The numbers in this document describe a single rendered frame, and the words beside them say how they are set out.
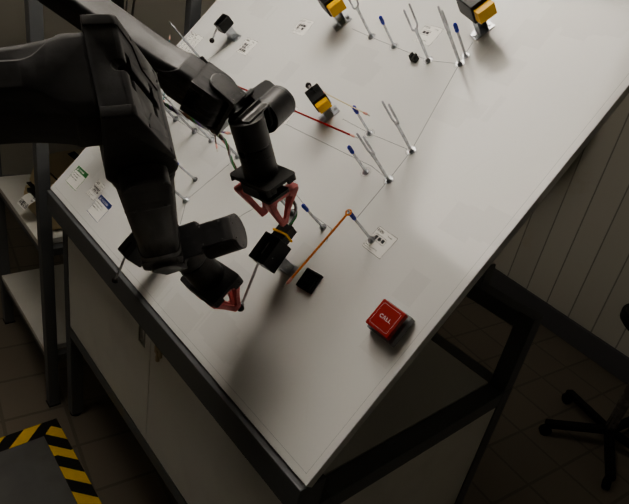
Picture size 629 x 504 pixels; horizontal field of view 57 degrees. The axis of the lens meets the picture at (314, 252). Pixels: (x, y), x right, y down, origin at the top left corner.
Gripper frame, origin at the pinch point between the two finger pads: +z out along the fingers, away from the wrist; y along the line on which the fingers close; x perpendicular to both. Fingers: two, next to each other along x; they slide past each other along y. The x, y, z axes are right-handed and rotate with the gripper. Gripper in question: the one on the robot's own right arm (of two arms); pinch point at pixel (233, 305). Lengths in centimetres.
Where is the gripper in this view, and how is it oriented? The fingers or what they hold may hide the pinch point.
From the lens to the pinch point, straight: 104.5
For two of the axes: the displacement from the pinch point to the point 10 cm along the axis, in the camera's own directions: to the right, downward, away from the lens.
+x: -6.4, 7.3, -2.6
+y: -6.8, -3.7, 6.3
